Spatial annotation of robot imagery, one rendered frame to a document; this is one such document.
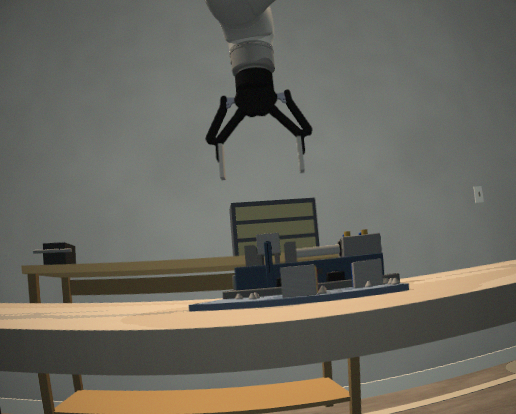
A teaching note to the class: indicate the tan block with yellow end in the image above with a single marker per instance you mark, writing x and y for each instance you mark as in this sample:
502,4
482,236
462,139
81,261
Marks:
298,281

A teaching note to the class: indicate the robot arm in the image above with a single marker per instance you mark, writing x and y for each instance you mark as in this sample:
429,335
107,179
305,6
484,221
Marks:
249,35

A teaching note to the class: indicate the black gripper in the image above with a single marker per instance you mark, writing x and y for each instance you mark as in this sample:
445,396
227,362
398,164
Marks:
255,96

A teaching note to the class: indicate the tan block with blue end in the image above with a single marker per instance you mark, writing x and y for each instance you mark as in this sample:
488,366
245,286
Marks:
369,270

